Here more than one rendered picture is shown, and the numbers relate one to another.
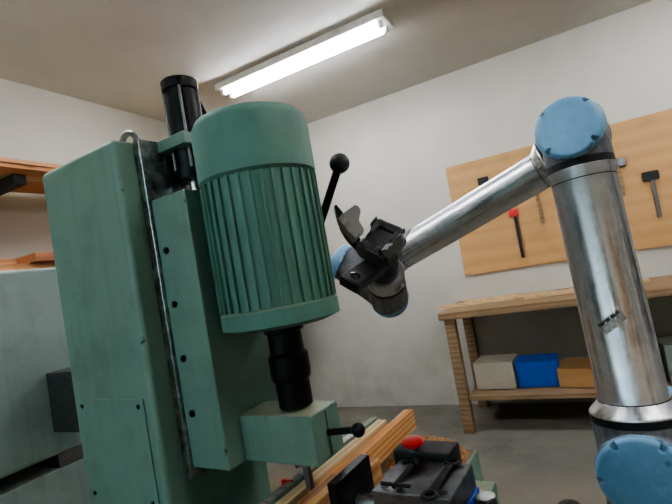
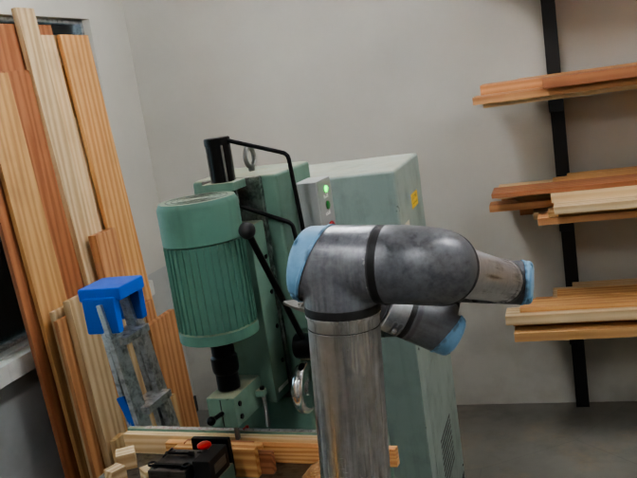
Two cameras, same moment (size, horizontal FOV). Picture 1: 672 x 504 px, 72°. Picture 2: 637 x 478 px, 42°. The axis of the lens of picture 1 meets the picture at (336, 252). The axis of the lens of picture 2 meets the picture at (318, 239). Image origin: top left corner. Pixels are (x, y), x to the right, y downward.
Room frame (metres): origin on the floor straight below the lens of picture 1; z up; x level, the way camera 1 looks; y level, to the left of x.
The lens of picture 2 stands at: (0.64, -1.66, 1.71)
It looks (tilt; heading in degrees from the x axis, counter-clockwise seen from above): 11 degrees down; 80
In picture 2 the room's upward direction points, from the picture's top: 8 degrees counter-clockwise
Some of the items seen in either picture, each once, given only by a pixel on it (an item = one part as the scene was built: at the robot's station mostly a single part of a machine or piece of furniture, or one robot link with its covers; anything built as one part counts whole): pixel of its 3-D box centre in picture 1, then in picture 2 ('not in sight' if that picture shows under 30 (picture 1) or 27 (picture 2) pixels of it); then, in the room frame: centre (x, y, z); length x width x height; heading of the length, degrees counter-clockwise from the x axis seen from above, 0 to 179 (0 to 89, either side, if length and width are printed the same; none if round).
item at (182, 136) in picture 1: (184, 132); (223, 174); (0.77, 0.22, 1.53); 0.08 x 0.08 x 0.17; 58
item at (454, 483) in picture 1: (426, 478); (188, 465); (0.58, -0.06, 0.99); 0.13 x 0.11 x 0.06; 148
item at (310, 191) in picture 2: not in sight; (316, 211); (0.98, 0.30, 1.40); 0.10 x 0.06 x 0.16; 58
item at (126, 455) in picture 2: not in sight; (126, 458); (0.43, 0.20, 0.92); 0.04 x 0.04 x 0.04; 3
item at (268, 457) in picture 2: not in sight; (221, 460); (0.65, 0.06, 0.92); 0.26 x 0.02 x 0.05; 148
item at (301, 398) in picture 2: not in sight; (304, 387); (0.87, 0.14, 1.02); 0.12 x 0.03 x 0.12; 58
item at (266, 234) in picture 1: (265, 222); (209, 268); (0.69, 0.10, 1.35); 0.18 x 0.18 x 0.31
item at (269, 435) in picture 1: (291, 435); (237, 403); (0.71, 0.11, 1.03); 0.14 x 0.07 x 0.09; 58
